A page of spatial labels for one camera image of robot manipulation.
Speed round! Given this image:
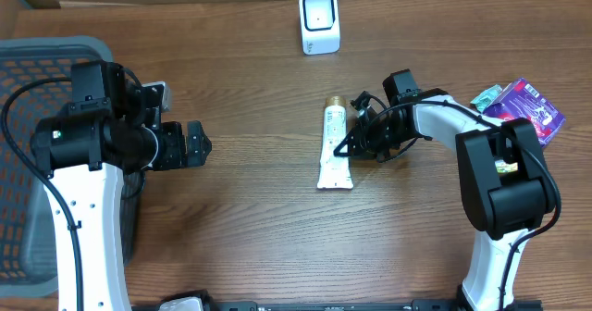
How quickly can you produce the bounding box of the white cream tube gold cap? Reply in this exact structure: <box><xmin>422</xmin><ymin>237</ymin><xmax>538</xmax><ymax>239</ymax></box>
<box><xmin>316</xmin><ymin>96</ymin><xmax>353</xmax><ymax>190</ymax></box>

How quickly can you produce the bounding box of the teal wet wipes pack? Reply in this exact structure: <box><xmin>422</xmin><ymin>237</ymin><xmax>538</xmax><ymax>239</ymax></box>
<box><xmin>470</xmin><ymin>84</ymin><xmax>503</xmax><ymax>113</ymax></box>

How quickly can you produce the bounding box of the green tea carton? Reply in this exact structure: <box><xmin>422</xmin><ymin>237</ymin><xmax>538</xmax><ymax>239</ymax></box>
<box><xmin>495</xmin><ymin>160</ymin><xmax>518</xmax><ymax>175</ymax></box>

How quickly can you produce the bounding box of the purple sanitary pad pack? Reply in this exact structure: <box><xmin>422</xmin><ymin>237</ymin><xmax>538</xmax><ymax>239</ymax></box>
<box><xmin>482</xmin><ymin>78</ymin><xmax>566</xmax><ymax>148</ymax></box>

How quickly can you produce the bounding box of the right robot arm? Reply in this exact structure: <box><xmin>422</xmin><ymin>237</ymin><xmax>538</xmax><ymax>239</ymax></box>
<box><xmin>329</xmin><ymin>69</ymin><xmax>561</xmax><ymax>310</ymax></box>

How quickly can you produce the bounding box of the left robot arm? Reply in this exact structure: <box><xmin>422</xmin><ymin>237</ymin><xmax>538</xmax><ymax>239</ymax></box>
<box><xmin>31</xmin><ymin>60</ymin><xmax>212</xmax><ymax>310</ymax></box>

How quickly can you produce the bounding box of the white barcode scanner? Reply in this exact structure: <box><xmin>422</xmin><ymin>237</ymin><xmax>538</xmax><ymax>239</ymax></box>
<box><xmin>299</xmin><ymin>0</ymin><xmax>340</xmax><ymax>56</ymax></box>

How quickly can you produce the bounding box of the grey plastic mesh basket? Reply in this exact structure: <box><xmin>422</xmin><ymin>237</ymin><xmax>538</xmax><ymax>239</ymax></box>
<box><xmin>0</xmin><ymin>35</ymin><xmax>144</xmax><ymax>299</ymax></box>

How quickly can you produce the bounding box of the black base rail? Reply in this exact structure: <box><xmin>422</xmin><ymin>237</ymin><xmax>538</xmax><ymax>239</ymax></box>
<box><xmin>156</xmin><ymin>299</ymin><xmax>545</xmax><ymax>311</ymax></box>

